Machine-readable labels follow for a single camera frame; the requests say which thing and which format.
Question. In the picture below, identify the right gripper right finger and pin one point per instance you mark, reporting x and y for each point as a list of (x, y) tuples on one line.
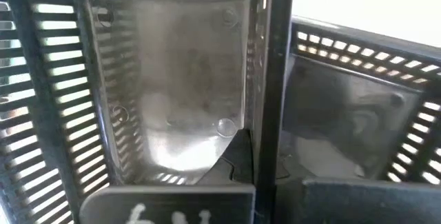
[(361, 203)]

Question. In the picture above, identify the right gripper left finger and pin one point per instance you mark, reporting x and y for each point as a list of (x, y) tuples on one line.
[(172, 205)]

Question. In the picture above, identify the black slotted plastic basket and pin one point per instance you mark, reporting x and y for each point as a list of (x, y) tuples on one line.
[(189, 62), (8, 52), (344, 96)]

